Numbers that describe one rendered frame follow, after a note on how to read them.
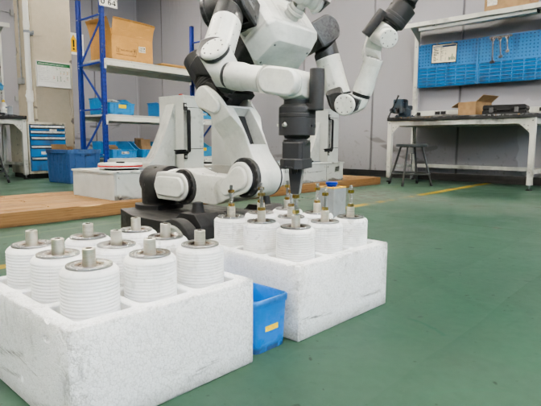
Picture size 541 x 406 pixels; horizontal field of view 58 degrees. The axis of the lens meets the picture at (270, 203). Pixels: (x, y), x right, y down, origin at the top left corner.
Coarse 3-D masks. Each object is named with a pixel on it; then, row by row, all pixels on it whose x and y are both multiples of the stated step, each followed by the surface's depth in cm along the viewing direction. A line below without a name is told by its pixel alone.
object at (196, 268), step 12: (180, 252) 96; (192, 252) 95; (204, 252) 95; (216, 252) 96; (180, 264) 96; (192, 264) 95; (204, 264) 95; (216, 264) 96; (180, 276) 96; (192, 276) 95; (204, 276) 95; (216, 276) 97
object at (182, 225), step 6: (168, 222) 166; (174, 222) 164; (180, 222) 163; (186, 222) 164; (174, 228) 164; (180, 228) 162; (186, 228) 161; (192, 228) 163; (186, 234) 160; (192, 234) 161
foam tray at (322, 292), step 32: (224, 256) 128; (256, 256) 121; (320, 256) 120; (352, 256) 126; (384, 256) 138; (288, 288) 113; (320, 288) 117; (352, 288) 127; (384, 288) 139; (288, 320) 114; (320, 320) 118
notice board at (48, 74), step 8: (40, 64) 669; (48, 64) 677; (56, 64) 686; (64, 64) 694; (40, 72) 670; (48, 72) 678; (56, 72) 687; (64, 72) 695; (40, 80) 671; (48, 80) 679; (56, 80) 687; (64, 80) 696; (64, 88) 696
